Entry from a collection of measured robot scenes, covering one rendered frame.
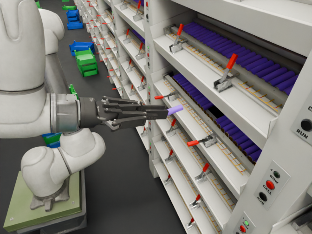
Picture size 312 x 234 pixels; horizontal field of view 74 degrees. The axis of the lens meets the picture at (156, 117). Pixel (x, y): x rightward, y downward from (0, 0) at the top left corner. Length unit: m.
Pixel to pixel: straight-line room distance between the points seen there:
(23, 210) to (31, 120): 0.84
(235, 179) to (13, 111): 0.53
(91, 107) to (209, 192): 0.52
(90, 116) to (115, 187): 1.03
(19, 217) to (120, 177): 0.62
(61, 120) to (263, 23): 0.42
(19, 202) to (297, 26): 1.28
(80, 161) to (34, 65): 0.74
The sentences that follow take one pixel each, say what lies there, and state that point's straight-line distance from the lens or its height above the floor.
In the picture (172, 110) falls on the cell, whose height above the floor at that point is 0.87.
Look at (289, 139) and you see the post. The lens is 0.41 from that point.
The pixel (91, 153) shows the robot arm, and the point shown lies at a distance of 1.10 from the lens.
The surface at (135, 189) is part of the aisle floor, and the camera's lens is 1.45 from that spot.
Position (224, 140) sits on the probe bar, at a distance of 0.65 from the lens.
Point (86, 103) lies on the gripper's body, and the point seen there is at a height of 0.96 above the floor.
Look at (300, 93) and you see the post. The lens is 0.38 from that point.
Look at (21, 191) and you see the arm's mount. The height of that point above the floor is 0.25.
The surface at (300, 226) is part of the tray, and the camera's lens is 0.56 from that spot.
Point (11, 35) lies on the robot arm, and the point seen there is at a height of 1.13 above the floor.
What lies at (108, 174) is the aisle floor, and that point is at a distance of 1.54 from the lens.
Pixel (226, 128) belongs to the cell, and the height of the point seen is 0.80.
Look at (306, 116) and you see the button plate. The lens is 0.38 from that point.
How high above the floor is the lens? 1.23
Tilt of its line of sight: 39 degrees down
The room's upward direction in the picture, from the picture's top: straight up
